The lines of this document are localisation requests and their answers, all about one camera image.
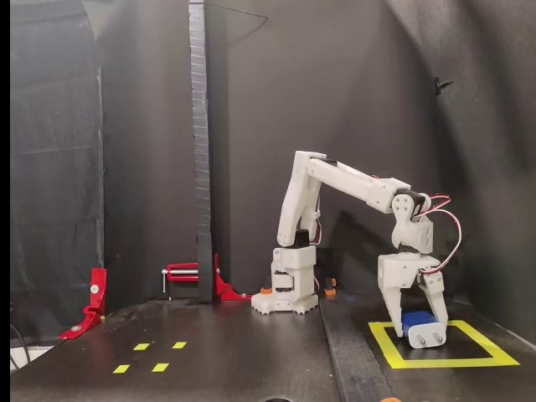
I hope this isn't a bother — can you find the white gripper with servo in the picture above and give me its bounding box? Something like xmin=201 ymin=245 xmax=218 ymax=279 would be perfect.
xmin=377 ymin=252 xmax=449 ymax=339

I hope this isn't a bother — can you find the blue and white charger plug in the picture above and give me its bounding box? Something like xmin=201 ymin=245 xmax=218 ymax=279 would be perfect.
xmin=400 ymin=310 xmax=446 ymax=350

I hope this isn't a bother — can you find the yellow tape square outline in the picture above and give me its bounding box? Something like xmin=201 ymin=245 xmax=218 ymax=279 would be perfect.
xmin=367 ymin=320 xmax=521 ymax=370

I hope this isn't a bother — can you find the long black strip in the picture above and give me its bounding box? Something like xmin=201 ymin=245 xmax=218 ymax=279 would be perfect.
xmin=318 ymin=292 xmax=394 ymax=402

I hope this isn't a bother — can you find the black clip on curtain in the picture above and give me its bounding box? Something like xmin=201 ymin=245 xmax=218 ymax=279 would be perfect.
xmin=432 ymin=76 xmax=455 ymax=97

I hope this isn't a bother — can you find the red screw clamp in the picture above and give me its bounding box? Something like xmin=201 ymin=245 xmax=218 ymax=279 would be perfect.
xmin=161 ymin=262 xmax=200 ymax=301

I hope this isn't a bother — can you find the black power cable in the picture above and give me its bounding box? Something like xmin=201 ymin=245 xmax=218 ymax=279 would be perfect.
xmin=317 ymin=250 xmax=352 ymax=295

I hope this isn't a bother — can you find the red corner bracket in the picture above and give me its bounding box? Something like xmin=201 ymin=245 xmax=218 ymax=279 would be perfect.
xmin=214 ymin=253 xmax=254 ymax=302

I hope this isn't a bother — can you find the black vertical post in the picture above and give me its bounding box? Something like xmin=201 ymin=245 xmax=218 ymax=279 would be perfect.
xmin=188 ymin=0 xmax=214 ymax=304

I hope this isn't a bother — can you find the red bracket with silver screws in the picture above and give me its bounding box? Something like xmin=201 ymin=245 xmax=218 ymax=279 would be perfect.
xmin=57 ymin=267 xmax=108 ymax=341

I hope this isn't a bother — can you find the thin black wire loop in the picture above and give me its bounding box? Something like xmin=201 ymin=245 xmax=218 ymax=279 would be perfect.
xmin=204 ymin=3 xmax=269 ymax=43

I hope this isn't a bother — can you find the thin black cable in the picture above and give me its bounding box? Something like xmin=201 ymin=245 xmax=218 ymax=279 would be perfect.
xmin=10 ymin=322 xmax=31 ymax=374

